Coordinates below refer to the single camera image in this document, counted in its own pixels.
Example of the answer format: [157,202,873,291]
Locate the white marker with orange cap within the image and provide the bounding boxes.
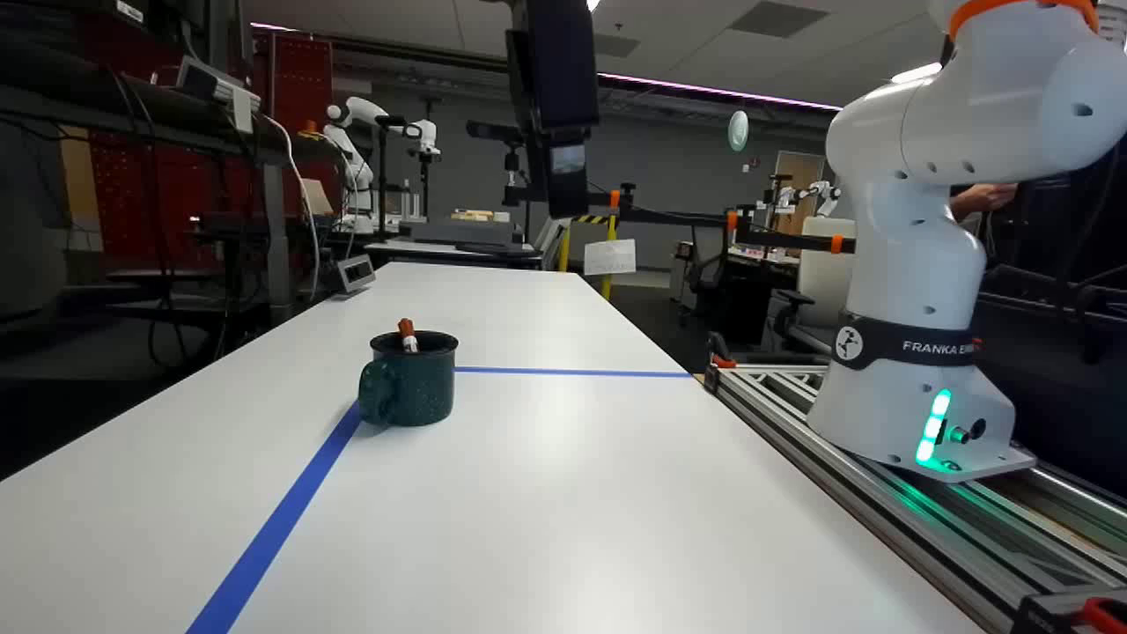
[398,318,420,352]

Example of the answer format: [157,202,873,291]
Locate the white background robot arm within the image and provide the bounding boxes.
[320,96,441,236]

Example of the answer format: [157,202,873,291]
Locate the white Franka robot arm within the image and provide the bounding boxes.
[811,0,1127,483]

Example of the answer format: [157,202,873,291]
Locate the dark green mug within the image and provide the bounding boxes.
[358,332,458,426]

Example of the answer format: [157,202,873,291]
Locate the small white box device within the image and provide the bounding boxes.
[337,252,373,291]

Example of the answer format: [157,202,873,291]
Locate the black orange clamp bar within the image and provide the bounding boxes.
[591,184,854,252]

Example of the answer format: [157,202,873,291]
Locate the blue tape line long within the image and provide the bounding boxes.
[186,406,363,634]

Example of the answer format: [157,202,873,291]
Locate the aluminium extrusion rail base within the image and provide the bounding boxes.
[703,358,1127,634]

